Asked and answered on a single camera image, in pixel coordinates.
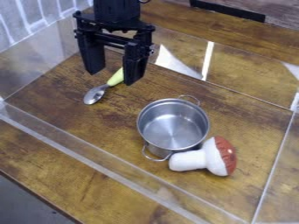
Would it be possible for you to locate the clear acrylic enclosure wall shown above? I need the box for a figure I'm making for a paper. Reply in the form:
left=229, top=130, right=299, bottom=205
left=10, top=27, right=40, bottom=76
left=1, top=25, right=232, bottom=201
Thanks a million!
left=0, top=0, right=299, bottom=224

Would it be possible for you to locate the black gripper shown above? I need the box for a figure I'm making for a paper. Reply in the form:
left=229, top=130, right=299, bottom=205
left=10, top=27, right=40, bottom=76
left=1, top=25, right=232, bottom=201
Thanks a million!
left=72, top=0, right=154, bottom=86

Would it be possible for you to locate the green handled metal spoon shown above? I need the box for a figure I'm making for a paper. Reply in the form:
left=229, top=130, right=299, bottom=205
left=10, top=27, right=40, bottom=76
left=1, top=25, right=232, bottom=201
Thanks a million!
left=82, top=68, right=124, bottom=105

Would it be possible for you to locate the black bar in background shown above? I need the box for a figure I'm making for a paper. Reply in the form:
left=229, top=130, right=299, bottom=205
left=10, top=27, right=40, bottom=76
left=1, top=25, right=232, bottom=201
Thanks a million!
left=189, top=0, right=267, bottom=23

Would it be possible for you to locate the plush red white mushroom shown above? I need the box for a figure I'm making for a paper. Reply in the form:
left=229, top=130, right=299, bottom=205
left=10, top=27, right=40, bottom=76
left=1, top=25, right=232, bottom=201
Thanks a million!
left=168, top=136, right=237, bottom=176

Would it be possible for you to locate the small steel pot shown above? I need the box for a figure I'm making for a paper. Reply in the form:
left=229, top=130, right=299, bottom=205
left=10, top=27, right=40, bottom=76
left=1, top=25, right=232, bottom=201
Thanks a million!
left=136, top=94, right=210, bottom=162

